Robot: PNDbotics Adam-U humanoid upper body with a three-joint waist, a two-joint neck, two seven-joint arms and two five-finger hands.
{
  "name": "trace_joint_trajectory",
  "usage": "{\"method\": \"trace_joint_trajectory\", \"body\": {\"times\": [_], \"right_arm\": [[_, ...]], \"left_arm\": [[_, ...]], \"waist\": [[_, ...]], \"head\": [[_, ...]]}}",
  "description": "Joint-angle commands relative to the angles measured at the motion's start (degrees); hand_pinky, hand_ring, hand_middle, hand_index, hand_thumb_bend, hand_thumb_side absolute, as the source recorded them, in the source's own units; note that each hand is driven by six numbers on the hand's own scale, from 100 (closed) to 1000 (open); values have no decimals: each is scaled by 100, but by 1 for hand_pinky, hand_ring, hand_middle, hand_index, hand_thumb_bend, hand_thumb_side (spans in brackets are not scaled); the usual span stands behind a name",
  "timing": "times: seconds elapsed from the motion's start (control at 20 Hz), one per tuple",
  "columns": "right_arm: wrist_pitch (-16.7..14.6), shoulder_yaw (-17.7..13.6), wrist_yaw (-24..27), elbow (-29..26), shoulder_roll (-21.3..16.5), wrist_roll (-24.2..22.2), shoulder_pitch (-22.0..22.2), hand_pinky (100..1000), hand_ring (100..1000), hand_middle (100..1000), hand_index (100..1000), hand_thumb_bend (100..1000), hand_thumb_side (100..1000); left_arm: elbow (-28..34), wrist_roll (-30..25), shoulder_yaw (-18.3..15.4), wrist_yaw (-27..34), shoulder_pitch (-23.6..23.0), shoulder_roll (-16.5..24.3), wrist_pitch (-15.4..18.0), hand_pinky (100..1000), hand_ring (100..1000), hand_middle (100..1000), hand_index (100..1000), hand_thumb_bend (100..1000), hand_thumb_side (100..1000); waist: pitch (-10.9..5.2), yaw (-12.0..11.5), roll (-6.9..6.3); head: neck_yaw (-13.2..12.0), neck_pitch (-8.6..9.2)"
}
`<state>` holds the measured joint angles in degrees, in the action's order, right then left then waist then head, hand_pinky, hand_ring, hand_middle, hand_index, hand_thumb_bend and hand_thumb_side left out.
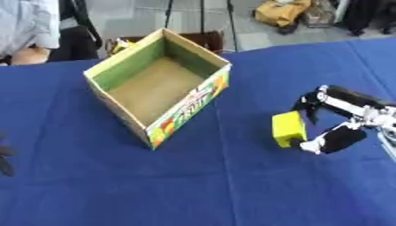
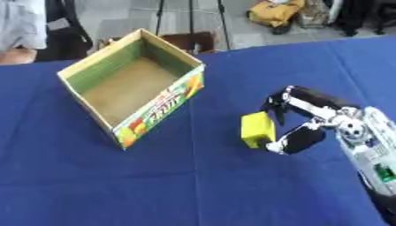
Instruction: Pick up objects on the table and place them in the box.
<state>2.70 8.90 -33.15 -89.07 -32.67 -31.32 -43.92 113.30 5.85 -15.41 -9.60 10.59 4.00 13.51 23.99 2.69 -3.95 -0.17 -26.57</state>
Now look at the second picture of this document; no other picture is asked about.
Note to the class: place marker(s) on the black tripod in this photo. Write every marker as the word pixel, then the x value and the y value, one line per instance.
pixel 191 20

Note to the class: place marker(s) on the open cardboard box green inside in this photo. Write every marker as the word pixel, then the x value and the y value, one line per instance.
pixel 135 85

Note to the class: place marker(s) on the brown wooden stool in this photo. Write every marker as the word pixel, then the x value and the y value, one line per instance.
pixel 185 41

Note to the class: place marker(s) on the person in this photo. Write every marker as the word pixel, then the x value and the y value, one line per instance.
pixel 20 26

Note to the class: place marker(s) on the yellow block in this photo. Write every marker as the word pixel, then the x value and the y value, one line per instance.
pixel 256 128

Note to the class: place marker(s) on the black bag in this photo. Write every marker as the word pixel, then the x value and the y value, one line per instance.
pixel 64 32

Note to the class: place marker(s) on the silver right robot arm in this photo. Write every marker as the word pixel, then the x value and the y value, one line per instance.
pixel 368 141

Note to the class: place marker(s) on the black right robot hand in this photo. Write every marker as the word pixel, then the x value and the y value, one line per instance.
pixel 309 98

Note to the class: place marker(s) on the yellow bag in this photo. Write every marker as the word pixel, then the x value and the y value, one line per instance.
pixel 274 11

